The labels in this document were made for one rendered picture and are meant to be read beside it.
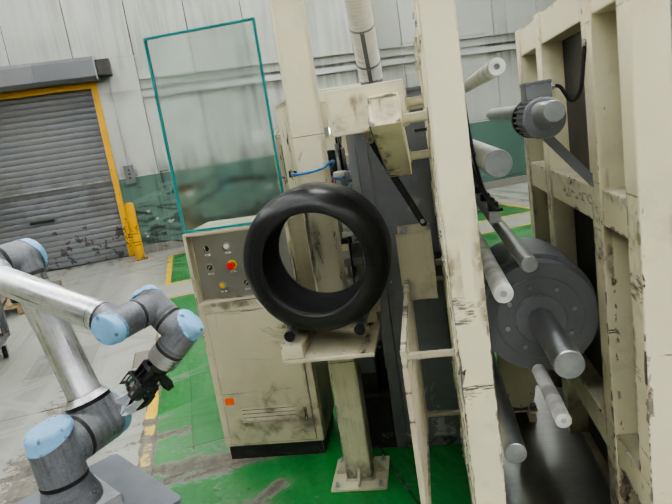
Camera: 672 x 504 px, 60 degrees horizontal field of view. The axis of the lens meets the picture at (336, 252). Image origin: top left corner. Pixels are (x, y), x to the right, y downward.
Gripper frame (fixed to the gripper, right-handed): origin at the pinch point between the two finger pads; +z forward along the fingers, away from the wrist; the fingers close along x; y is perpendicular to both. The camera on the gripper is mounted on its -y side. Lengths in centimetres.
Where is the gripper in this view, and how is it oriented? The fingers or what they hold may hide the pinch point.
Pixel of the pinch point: (126, 411)
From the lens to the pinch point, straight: 192.8
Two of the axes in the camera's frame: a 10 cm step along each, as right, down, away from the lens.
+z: -6.2, 7.7, 1.6
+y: -4.0, -1.4, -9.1
